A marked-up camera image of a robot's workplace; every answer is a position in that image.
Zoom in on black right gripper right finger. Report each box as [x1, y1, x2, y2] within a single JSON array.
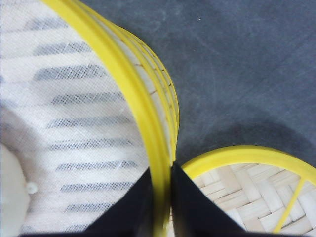
[[171, 161, 250, 237]]

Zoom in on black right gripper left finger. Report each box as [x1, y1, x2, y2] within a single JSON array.
[[83, 170, 153, 237]]

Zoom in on woven bamboo steamer lid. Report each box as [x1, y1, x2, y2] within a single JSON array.
[[183, 145, 316, 237]]

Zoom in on single-bun bamboo steamer basket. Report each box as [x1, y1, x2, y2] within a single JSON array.
[[42, 0, 179, 237]]

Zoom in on white bun in single basket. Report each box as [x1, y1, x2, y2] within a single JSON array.
[[0, 144, 30, 237]]

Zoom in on white mesh steamer liner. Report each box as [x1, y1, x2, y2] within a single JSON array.
[[0, 0, 149, 237]]

